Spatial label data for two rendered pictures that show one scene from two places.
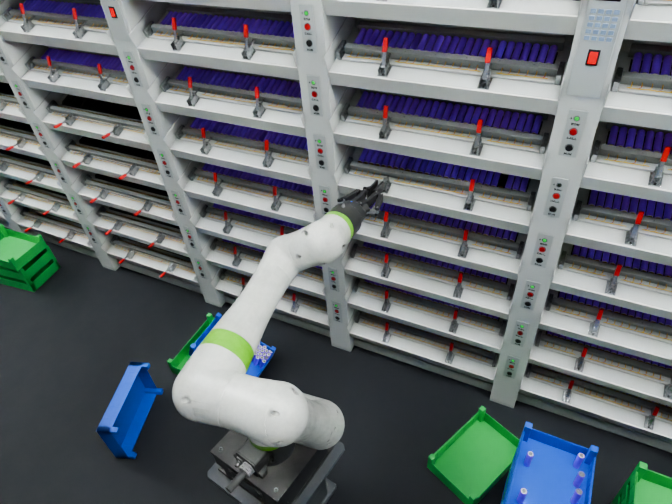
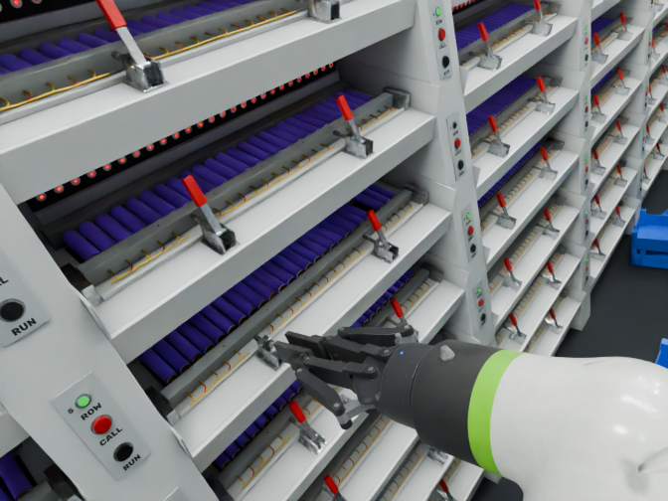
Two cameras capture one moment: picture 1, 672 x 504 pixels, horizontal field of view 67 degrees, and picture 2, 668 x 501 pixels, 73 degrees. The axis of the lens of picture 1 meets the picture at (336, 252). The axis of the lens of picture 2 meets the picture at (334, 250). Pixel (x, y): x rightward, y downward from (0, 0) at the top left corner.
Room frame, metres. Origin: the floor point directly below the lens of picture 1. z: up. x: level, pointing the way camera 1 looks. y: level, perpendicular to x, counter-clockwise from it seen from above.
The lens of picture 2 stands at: (1.04, 0.24, 1.29)
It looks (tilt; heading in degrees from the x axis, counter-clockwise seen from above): 29 degrees down; 292
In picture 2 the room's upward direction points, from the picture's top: 18 degrees counter-clockwise
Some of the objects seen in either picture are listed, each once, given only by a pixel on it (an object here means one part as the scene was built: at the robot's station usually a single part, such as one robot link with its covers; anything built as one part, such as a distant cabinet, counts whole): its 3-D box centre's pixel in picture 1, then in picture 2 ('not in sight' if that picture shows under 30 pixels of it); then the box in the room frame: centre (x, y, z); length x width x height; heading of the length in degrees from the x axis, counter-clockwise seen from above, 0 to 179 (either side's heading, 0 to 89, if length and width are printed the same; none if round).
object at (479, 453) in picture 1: (477, 454); not in sight; (0.86, -0.43, 0.04); 0.30 x 0.20 x 0.08; 127
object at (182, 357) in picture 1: (208, 348); not in sight; (1.45, 0.60, 0.04); 0.30 x 0.20 x 0.08; 151
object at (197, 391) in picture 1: (211, 379); not in sight; (0.64, 0.28, 0.94); 0.18 x 0.13 x 0.12; 157
